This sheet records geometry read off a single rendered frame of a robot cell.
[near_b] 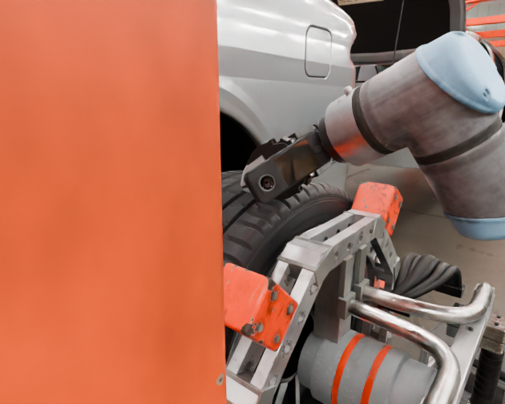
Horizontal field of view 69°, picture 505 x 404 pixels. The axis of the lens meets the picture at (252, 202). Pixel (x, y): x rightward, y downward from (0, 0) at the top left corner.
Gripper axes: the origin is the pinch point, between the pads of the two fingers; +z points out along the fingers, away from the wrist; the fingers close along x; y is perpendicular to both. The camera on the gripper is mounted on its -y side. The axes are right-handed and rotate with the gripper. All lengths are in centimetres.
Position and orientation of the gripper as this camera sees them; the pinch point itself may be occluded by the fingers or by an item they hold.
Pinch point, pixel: (244, 186)
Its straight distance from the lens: 61.4
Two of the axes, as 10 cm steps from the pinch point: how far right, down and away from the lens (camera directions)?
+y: 6.2, -4.4, 6.5
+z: -6.0, 2.6, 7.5
